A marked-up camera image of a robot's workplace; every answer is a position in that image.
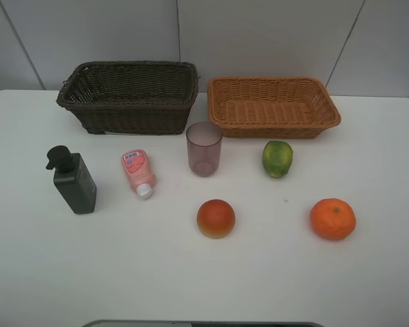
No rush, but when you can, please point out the translucent purple plastic cup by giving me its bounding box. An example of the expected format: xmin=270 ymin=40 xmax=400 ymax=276
xmin=186 ymin=121 xmax=223 ymax=177

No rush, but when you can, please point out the orange tangerine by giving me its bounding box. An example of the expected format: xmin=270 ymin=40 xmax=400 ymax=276
xmin=309 ymin=198 xmax=357 ymax=240

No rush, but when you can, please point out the light orange wicker basket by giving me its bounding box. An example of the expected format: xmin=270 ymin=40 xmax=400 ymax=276
xmin=207 ymin=76 xmax=341 ymax=139

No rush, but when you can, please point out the dark green pump bottle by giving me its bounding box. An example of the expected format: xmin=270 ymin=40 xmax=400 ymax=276
xmin=46 ymin=145 xmax=97 ymax=215

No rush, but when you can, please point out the red orange half fruit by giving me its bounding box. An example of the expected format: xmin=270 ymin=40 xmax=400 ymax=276
xmin=196 ymin=199 xmax=236 ymax=239

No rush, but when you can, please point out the pink lotion bottle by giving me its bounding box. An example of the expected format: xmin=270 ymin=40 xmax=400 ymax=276
xmin=121 ymin=149 xmax=156 ymax=200

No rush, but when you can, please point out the green lime fruit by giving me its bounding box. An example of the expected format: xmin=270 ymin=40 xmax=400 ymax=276
xmin=262 ymin=141 xmax=293 ymax=178

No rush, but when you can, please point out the dark brown wicker basket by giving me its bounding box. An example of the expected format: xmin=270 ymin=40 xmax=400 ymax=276
xmin=57 ymin=61 xmax=199 ymax=136

